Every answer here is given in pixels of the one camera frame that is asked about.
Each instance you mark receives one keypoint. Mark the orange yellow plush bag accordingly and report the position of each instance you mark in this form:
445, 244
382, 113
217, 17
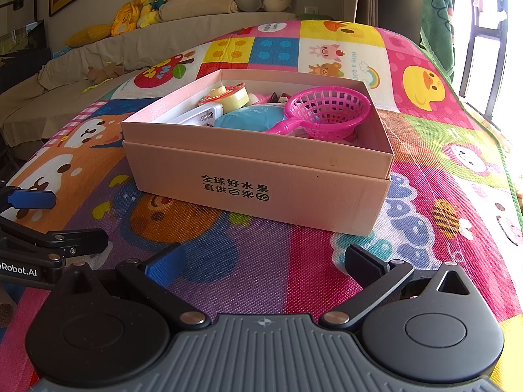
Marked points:
124, 20

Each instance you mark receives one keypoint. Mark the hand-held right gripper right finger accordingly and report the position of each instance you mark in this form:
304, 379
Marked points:
361, 262

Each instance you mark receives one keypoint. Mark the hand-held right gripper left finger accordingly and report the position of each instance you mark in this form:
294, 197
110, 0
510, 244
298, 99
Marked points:
165, 263

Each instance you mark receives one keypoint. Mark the brown plush toy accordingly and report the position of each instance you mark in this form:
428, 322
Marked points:
102, 73

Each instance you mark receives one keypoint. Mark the dark brown toy pieces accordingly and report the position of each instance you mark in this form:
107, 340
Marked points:
280, 98

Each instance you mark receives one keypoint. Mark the red translucent lid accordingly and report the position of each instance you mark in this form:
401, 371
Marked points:
208, 98

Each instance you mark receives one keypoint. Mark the pink plastic toy basket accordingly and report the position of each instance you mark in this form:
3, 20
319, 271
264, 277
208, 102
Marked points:
327, 106

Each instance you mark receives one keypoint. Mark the dark tv cabinet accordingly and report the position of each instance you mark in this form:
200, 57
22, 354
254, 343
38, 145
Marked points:
24, 57

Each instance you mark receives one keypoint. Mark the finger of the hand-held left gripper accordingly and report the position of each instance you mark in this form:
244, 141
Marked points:
81, 241
32, 199

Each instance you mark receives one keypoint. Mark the small yellow jar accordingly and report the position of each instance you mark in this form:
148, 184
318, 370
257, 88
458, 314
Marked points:
236, 96

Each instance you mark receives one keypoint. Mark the pink cardboard box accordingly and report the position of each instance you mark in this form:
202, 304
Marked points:
245, 163

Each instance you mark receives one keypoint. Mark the white wall socket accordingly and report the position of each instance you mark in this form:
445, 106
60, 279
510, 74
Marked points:
310, 10

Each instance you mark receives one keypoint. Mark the beige covered sofa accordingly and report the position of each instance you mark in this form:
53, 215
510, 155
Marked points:
61, 65

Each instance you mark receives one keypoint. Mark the blue white cotton pad packet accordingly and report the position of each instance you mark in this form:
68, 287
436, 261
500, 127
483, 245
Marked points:
249, 118

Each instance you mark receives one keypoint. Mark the yellow cushion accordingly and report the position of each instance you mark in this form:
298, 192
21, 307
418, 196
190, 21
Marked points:
88, 34

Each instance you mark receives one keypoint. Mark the green dinosaur towel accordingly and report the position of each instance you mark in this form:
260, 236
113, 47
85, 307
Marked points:
439, 28

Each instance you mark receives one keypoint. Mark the colourful cartoon play mat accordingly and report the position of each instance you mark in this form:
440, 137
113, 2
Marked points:
429, 139

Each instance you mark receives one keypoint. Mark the yellow plush toy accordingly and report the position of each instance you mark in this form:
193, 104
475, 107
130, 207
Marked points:
145, 12

